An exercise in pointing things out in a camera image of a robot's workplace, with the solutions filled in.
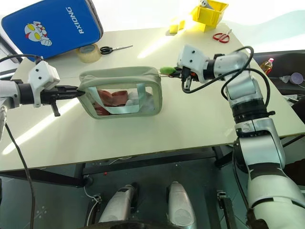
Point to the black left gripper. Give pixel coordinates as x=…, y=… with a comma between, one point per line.
x=51, y=95

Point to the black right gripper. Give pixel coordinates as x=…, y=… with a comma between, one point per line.
x=189, y=77

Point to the green pouch with clear window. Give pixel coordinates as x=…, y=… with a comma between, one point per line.
x=119, y=74

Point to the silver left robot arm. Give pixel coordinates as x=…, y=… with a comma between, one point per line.
x=9, y=93

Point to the red cloth inside pouch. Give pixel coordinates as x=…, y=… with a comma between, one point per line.
x=114, y=99

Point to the clear packing tape roll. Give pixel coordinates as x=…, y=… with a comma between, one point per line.
x=89, y=56

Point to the yellow block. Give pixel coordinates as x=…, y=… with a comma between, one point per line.
x=174, y=28
x=181, y=24

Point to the yellow plastic bin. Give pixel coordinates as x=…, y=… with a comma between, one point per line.
x=209, y=16

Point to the blue RXIONG cartoon case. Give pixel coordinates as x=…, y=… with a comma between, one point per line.
x=59, y=28

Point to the grey object in bin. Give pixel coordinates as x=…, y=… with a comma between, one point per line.
x=205, y=3

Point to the orange drink bottle pink cap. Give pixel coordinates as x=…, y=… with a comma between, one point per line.
x=267, y=66

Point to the black seat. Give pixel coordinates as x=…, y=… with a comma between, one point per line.
x=286, y=59

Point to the purple round lid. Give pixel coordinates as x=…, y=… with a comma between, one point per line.
x=297, y=77

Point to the silver left robot leg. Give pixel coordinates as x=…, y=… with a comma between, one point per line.
x=119, y=205

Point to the silver robot leg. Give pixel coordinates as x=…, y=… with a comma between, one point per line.
x=179, y=205
x=119, y=205

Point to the silver right robot leg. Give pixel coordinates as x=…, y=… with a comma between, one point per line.
x=179, y=205

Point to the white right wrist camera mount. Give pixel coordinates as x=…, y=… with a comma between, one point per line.
x=193, y=59

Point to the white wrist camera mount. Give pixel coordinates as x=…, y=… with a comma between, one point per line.
x=44, y=74
x=193, y=59

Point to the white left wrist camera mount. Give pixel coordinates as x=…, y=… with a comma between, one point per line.
x=44, y=74

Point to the black metal table frame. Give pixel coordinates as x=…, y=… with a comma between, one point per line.
x=143, y=162

